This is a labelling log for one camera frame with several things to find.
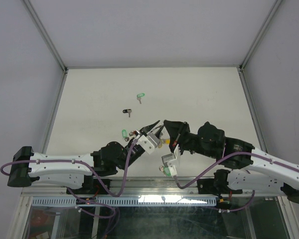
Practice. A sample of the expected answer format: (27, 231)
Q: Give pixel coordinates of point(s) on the aluminium frame left post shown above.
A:
(44, 34)

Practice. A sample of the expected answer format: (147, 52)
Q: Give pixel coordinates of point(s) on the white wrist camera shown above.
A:
(148, 143)
(172, 161)

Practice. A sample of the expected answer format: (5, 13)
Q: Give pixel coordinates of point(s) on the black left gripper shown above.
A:
(147, 129)

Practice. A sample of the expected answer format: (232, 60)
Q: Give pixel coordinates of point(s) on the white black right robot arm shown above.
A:
(239, 165)

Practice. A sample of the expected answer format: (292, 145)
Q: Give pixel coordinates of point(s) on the aluminium frame post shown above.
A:
(44, 34)
(261, 33)

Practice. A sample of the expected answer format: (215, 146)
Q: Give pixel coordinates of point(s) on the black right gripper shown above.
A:
(174, 129)

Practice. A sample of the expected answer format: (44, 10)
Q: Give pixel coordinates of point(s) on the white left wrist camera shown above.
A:
(148, 143)

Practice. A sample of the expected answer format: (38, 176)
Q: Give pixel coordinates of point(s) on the white slotted cable duct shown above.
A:
(138, 201)

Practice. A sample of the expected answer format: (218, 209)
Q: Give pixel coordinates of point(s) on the green key tag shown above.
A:
(140, 95)
(167, 171)
(124, 133)

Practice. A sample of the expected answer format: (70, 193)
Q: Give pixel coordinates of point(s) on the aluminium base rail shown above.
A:
(155, 185)

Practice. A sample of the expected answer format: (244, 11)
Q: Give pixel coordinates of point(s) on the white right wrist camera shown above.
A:
(172, 161)

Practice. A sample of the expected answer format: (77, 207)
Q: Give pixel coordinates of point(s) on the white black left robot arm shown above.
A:
(75, 171)

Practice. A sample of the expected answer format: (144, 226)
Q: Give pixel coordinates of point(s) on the aluminium frame right post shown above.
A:
(261, 33)

